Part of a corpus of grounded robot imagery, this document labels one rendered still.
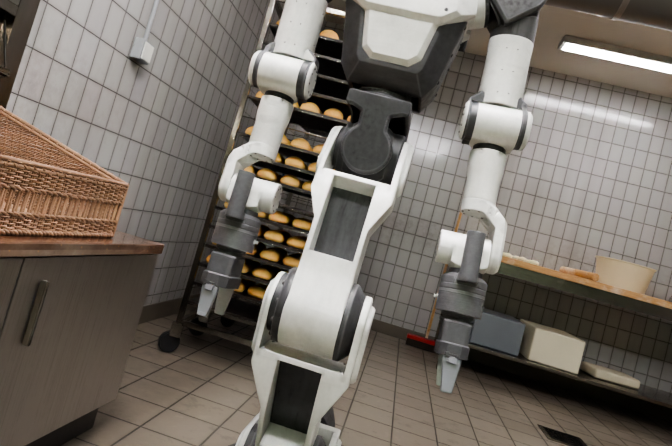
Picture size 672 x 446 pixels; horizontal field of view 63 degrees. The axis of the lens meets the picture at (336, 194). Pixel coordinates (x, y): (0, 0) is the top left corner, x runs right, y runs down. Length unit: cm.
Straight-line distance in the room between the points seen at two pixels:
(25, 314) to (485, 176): 97
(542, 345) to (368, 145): 343
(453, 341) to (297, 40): 68
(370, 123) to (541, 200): 404
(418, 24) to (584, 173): 415
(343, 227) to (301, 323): 21
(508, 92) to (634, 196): 418
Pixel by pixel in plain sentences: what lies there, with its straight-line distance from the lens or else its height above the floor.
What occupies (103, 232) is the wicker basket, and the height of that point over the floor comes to 60.
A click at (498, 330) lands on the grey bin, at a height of 37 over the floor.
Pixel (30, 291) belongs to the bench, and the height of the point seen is 48.
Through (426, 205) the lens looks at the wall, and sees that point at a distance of 494.
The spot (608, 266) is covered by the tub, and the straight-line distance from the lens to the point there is 468.
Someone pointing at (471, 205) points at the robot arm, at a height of 88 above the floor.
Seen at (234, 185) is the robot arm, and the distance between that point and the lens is 111.
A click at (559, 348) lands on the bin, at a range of 442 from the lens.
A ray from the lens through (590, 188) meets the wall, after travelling 519.
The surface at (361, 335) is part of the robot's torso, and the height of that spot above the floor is 60.
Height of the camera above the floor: 77
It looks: 3 degrees up
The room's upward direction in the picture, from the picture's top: 16 degrees clockwise
